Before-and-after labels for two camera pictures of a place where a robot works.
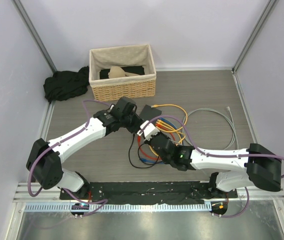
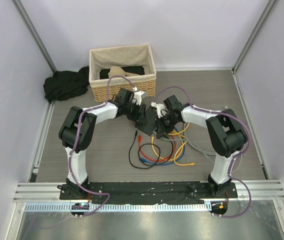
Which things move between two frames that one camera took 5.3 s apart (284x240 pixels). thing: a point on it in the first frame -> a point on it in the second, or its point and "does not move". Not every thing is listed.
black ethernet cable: [139, 157] does not move
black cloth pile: [64, 85] does not move
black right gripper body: [148, 140] -> [166, 123]
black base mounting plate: [150, 192] does not move
